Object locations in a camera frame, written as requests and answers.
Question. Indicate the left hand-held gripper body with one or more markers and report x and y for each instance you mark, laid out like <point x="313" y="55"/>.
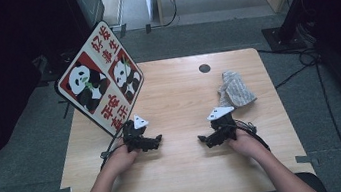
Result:
<point x="132" y="138"/>

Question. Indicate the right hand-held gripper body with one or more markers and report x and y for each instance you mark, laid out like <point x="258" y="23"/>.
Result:
<point x="225" y="127"/>

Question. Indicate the grey patterned cloth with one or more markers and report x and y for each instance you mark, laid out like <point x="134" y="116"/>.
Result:
<point x="234" y="88"/>

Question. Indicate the panda picture board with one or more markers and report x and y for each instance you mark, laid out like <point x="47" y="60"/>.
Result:
<point x="99" y="82"/>

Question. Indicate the person's left hand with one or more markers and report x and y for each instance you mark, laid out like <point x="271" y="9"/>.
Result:
<point x="122" y="161"/>

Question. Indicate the person's right hand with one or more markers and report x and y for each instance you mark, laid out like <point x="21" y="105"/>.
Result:
<point x="247" y="145"/>

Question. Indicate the round black table grommet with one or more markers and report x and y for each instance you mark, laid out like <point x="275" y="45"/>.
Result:
<point x="204" y="68"/>

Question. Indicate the black floor tape corner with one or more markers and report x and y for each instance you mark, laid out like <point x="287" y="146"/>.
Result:
<point x="66" y="109"/>

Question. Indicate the dark cabinet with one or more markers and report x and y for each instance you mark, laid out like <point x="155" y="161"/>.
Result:
<point x="89" y="3"/>

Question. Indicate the black stand base plate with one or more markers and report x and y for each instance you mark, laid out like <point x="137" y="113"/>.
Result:
<point x="283" y="41"/>
<point x="50" y="70"/>

